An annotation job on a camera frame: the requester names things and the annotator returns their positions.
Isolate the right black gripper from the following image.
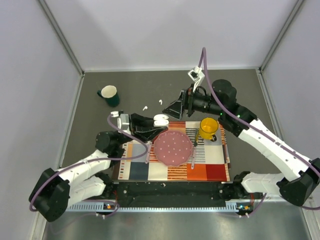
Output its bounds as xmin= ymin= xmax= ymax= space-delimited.
xmin=162 ymin=83 xmax=224 ymax=120

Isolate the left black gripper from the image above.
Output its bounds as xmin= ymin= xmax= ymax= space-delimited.
xmin=116 ymin=113 xmax=167 ymax=147

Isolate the white charging case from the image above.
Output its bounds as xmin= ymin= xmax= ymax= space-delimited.
xmin=153 ymin=114 xmax=170 ymax=127

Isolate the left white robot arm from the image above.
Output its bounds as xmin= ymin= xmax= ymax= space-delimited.
xmin=28 ymin=111 xmax=169 ymax=222

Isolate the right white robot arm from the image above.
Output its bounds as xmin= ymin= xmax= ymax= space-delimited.
xmin=162 ymin=79 xmax=320 ymax=207

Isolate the pink dotted plate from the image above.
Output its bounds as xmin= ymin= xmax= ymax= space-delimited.
xmin=153 ymin=130 xmax=194 ymax=167

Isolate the yellow transparent mug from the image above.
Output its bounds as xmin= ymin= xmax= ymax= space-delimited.
xmin=199 ymin=117 xmax=219 ymax=142

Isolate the dark green mug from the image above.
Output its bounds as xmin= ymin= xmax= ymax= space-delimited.
xmin=97 ymin=85 xmax=120 ymax=108

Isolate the colourful patchwork placemat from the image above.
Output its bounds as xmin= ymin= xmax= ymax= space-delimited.
xmin=112 ymin=121 xmax=230 ymax=182

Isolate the pink handled fork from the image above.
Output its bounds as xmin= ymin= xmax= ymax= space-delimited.
xmin=145 ymin=141 xmax=153 ymax=164

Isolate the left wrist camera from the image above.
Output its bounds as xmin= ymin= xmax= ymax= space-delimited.
xmin=110 ymin=110 xmax=131 ymax=134

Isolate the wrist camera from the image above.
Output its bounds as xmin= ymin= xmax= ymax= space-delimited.
xmin=187 ymin=66 xmax=205 ymax=90
xmin=110 ymin=110 xmax=131 ymax=134

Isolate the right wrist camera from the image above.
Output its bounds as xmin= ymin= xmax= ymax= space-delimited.
xmin=187 ymin=66 xmax=205 ymax=90

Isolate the pink handled knife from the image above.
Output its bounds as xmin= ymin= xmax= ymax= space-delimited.
xmin=191 ymin=128 xmax=199 ymax=170

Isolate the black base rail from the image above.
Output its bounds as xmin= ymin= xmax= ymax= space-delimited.
xmin=67 ymin=181 xmax=261 ymax=215

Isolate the left aluminium frame post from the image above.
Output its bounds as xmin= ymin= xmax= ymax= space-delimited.
xmin=36 ymin=0 xmax=85 ymax=77

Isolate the aluminium frame post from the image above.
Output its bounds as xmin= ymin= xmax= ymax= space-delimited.
xmin=36 ymin=0 xmax=85 ymax=77
xmin=258 ymin=0 xmax=306 ymax=74

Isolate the right aluminium frame post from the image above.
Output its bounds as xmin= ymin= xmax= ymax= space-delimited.
xmin=258 ymin=0 xmax=306 ymax=74

